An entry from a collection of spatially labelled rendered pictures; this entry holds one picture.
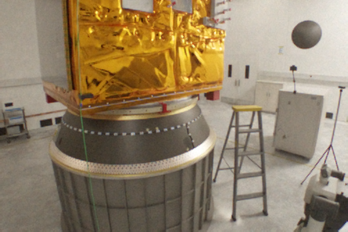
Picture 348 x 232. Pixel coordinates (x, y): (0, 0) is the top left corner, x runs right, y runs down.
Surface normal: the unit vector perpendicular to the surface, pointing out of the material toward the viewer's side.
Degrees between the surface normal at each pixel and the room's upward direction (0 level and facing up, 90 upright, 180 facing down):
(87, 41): 87
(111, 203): 90
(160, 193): 90
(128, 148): 62
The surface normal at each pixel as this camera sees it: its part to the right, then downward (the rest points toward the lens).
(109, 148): -0.04, -0.27
